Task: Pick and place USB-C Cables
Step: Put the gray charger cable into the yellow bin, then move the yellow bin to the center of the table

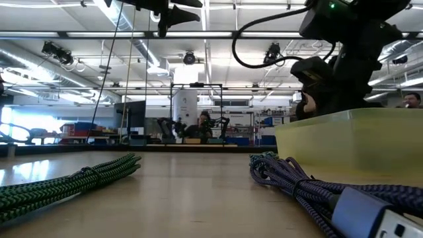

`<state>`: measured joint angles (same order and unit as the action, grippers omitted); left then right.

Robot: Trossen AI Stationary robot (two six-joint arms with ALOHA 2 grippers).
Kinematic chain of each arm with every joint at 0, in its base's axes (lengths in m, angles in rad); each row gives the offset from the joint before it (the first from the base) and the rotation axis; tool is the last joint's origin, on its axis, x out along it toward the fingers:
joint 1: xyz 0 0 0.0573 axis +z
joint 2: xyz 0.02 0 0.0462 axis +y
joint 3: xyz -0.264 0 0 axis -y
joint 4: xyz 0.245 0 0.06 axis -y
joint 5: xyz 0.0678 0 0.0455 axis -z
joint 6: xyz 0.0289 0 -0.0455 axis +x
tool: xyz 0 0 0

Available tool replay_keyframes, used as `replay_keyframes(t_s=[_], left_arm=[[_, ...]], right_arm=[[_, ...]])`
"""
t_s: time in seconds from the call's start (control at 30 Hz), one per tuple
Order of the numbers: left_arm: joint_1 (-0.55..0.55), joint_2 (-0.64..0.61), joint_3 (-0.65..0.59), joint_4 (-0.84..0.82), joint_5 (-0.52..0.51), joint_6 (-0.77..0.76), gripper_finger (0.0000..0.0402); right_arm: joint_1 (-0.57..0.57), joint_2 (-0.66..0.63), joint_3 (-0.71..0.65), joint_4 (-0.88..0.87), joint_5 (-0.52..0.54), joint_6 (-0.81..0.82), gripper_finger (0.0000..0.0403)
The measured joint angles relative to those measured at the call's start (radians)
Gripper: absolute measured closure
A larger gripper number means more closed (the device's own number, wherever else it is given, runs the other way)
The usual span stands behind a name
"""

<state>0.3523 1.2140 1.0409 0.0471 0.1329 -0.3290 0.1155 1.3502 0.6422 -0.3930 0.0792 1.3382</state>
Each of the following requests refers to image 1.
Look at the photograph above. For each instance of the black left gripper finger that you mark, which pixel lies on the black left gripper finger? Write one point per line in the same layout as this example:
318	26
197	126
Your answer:
188	2
178	16

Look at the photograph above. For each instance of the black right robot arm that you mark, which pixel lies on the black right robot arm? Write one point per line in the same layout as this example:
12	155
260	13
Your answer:
363	33

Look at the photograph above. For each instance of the yellow translucent plastic tray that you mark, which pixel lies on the yellow translucent plastic tray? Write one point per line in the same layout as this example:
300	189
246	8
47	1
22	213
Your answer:
347	145

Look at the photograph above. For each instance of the person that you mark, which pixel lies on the person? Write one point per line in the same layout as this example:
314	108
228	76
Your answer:
411	100
200	129

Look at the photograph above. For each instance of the black ceiling-mounted device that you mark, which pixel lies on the black ceiling-mounted device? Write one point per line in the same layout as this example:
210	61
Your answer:
272	53
57	53

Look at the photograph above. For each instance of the white round pillar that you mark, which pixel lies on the white round pillar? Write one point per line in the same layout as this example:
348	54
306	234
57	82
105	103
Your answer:
185	107

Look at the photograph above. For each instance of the black background monitor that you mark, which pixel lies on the black background monitor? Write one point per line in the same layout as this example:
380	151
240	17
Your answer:
130	115

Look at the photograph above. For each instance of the background robot station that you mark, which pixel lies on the background robot station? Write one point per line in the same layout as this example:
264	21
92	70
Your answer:
165	127

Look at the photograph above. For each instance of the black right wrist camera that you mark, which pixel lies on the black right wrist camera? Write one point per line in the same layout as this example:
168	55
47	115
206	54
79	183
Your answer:
312	71

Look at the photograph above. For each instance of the black overhead camera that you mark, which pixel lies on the black overhead camera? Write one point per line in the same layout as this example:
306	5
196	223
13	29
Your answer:
189	57

